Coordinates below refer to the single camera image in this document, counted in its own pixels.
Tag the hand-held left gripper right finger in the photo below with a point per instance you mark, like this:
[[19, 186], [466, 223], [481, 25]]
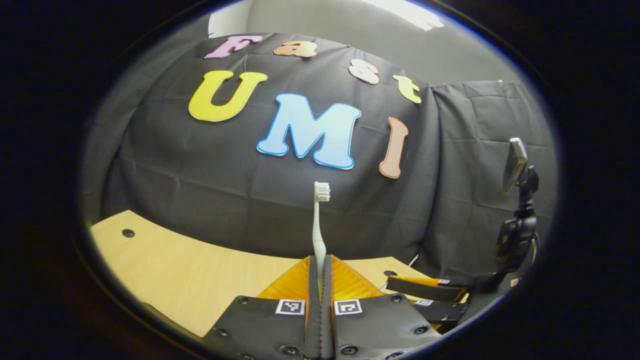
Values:
[[327, 325]]

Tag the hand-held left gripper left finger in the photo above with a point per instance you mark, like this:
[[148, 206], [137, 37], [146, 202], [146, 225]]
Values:
[[312, 325]]

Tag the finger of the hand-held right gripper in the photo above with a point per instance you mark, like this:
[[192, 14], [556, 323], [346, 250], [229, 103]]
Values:
[[420, 289], [445, 311]]

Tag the pale green toothbrush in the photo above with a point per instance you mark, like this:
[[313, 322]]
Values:
[[318, 230]]

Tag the light wooden desktop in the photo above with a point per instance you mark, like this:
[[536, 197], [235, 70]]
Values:
[[200, 275]]

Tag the black backdrop cloth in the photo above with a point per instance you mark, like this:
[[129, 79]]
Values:
[[200, 175]]

